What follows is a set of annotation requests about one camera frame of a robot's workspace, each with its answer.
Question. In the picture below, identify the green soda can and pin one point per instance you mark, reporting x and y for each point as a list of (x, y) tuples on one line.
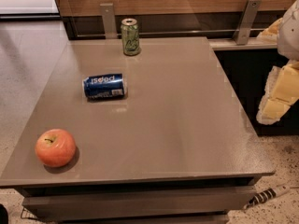
[(130, 37)]

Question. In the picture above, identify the blue pepsi can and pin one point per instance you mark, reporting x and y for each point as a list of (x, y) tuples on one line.
[(105, 86)]

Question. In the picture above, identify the striped white power strip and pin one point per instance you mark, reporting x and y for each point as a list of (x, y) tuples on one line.
[(266, 195)]

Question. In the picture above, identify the grey drawer cabinet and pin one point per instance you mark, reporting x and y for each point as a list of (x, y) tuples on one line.
[(137, 201)]

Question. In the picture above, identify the red apple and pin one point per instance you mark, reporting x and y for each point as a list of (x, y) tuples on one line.
[(55, 148)]

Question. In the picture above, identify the metal bracket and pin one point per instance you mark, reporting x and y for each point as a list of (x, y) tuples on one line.
[(242, 32), (109, 22)]

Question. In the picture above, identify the right metal bracket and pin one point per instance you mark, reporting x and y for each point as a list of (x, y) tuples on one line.
[(242, 32)]

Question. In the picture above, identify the left metal bracket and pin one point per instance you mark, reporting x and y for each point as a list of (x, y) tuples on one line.
[(109, 22)]

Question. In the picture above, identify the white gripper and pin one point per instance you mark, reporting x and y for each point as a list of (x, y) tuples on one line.
[(290, 34)]

